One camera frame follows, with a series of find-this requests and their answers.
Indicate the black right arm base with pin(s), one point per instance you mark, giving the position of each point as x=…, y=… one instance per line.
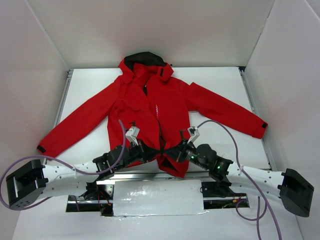
x=217, y=196

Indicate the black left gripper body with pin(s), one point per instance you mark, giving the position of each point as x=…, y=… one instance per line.
x=142, y=152

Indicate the red hooded jacket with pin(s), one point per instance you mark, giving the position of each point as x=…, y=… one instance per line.
x=148, y=96

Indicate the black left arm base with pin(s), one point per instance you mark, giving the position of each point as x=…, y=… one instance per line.
x=97, y=199

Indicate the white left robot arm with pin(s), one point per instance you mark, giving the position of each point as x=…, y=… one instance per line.
x=35, y=181

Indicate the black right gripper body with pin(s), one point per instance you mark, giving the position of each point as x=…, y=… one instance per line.
x=180, y=150

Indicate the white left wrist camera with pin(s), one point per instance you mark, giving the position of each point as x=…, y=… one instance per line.
x=132, y=134

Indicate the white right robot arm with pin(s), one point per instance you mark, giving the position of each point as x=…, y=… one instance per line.
x=289, y=188

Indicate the white foil tape panel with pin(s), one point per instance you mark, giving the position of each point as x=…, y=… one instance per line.
x=157, y=198

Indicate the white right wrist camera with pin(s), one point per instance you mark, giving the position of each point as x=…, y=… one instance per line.
x=194, y=134

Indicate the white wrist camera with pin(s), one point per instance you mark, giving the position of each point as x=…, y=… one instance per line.
x=194, y=134
x=132, y=134

